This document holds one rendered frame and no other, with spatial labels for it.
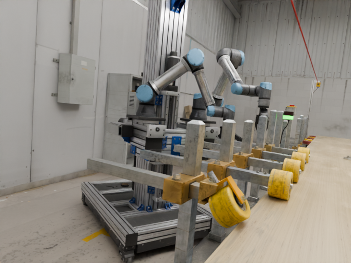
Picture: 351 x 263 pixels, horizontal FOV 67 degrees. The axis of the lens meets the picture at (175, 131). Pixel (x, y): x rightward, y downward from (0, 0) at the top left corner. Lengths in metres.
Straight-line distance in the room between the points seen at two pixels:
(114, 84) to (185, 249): 3.66
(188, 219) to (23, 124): 2.95
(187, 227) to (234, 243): 0.20
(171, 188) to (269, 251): 0.23
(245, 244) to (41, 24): 3.38
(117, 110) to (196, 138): 3.55
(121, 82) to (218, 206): 3.67
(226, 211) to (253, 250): 0.10
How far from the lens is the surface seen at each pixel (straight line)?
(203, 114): 2.24
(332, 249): 0.60
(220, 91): 2.27
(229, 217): 0.58
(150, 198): 2.36
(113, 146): 4.23
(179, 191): 0.60
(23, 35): 3.48
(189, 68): 1.85
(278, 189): 0.80
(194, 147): 0.64
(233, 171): 0.84
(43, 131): 3.62
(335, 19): 10.06
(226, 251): 0.50
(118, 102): 4.14
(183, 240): 0.72
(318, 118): 9.57
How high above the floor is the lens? 1.13
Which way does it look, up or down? 5 degrees down
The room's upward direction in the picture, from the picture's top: 5 degrees clockwise
